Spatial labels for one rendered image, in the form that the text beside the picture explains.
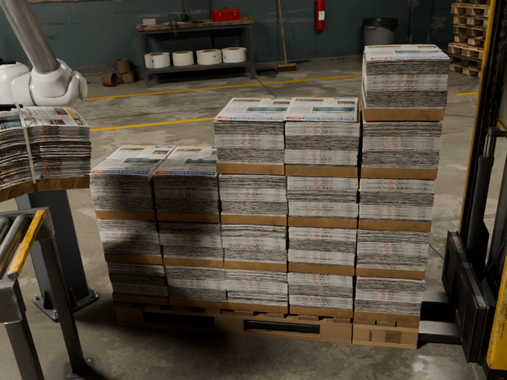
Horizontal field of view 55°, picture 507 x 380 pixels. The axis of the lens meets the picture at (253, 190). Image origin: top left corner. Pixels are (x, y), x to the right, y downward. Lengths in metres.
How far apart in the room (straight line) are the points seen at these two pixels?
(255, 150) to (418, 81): 0.66
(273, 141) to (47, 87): 1.00
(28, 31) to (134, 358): 1.47
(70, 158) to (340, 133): 0.98
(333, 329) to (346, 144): 0.89
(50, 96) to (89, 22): 6.42
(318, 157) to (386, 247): 0.49
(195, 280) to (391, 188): 0.98
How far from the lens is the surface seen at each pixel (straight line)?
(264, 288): 2.27
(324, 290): 2.24
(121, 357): 2.46
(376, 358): 2.37
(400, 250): 2.13
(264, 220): 2.08
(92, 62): 8.79
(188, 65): 8.19
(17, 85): 2.40
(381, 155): 1.95
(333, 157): 1.94
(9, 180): 1.75
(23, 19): 2.14
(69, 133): 1.73
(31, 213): 2.03
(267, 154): 1.97
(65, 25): 8.77
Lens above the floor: 1.60
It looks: 24 degrees down
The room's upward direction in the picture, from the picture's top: 3 degrees counter-clockwise
